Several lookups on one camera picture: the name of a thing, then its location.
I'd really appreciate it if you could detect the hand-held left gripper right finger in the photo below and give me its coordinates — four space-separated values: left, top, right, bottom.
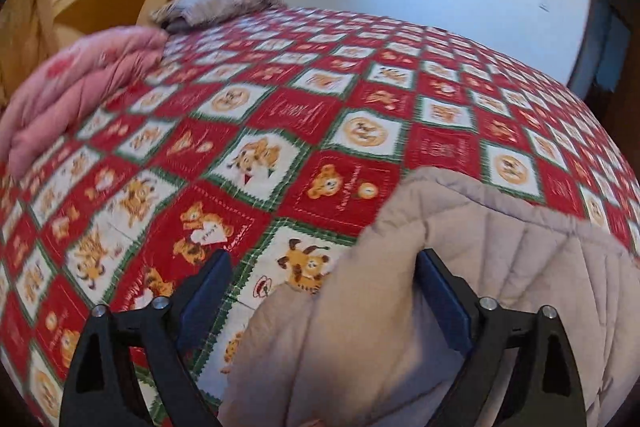
416 249 589 427

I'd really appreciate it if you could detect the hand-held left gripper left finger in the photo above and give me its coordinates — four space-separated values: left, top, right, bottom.
59 249 234 427

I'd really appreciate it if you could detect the lilac quilted puffer jacket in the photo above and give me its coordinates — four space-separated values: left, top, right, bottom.
217 167 640 427

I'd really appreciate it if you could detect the red checked printed bedspread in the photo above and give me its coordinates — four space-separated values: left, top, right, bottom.
0 6 640 427

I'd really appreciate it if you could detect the folded pink floral quilt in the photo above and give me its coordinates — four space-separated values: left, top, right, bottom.
0 26 169 182

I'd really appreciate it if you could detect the striped pillow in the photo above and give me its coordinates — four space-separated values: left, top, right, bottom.
150 0 287 33

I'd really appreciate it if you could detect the wide beige patterned curtain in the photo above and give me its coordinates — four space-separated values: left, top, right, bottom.
0 0 107 104

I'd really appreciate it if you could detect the dark wooden door frame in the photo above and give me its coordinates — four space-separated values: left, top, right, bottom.
567 0 640 108

